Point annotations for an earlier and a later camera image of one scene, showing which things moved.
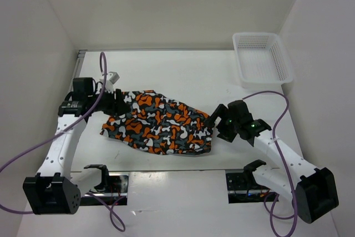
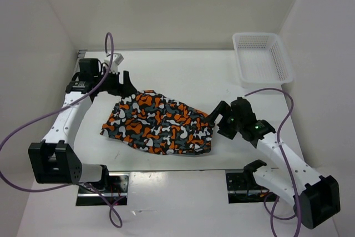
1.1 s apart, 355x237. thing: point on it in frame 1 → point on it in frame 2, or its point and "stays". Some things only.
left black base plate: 116,194 stays
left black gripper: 118,107 → 120,89
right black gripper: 223,112 stays
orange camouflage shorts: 155,124 stays
